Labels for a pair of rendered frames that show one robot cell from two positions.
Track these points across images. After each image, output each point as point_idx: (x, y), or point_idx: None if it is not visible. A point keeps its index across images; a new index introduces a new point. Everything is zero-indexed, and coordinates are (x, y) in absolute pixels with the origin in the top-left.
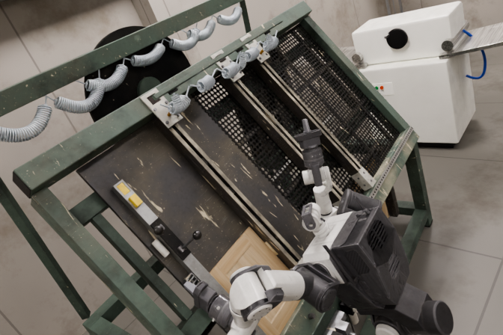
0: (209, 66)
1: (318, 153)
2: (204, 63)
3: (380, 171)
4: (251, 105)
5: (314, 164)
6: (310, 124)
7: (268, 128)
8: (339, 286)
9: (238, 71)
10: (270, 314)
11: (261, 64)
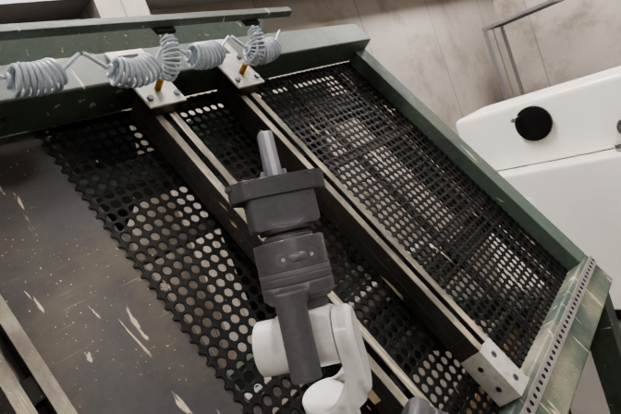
0: (95, 71)
1: (306, 249)
2: (83, 63)
3: (537, 354)
4: (194, 166)
5: (288, 289)
6: (351, 227)
7: (233, 223)
8: None
9: (153, 74)
10: None
11: (243, 96)
